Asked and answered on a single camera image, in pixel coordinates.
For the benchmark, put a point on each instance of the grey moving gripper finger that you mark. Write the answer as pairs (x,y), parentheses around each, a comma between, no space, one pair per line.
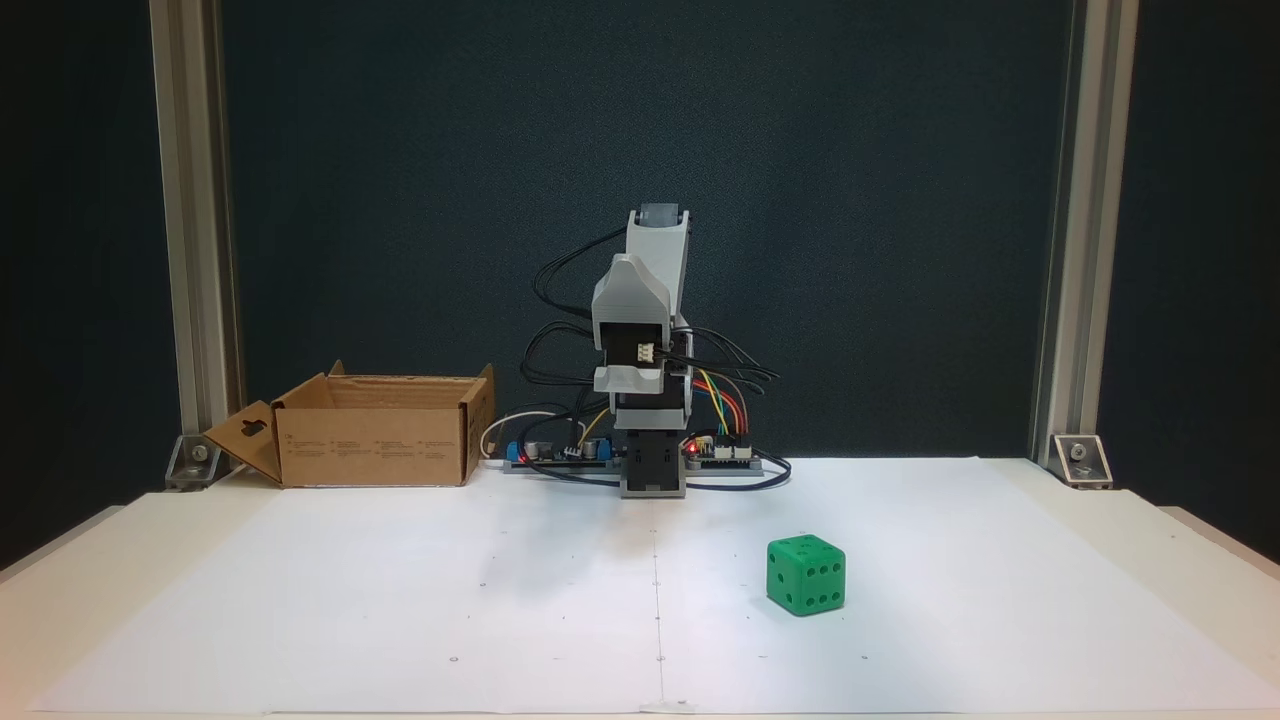
(630,295)

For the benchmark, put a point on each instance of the metal corner bracket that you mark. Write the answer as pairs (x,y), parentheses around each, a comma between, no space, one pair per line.
(1082,460)
(190,462)

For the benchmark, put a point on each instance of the open cardboard box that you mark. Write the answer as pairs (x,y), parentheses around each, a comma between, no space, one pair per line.
(370,450)

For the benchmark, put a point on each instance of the circuit board with white connectors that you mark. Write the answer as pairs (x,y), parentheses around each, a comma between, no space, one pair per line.
(725,458)

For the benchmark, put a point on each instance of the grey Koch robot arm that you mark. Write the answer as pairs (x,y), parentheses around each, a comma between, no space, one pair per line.
(655,465)

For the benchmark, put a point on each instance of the green dice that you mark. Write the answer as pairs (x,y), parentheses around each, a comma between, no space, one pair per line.
(805,580)

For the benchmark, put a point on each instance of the aluminium frame post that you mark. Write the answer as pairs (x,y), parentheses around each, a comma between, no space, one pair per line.
(1085,200)
(195,200)

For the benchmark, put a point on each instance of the circuit board with blue parts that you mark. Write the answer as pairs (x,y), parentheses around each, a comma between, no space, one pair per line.
(560,458)

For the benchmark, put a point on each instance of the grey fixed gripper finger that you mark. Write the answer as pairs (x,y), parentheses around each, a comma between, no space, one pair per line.
(630,382)

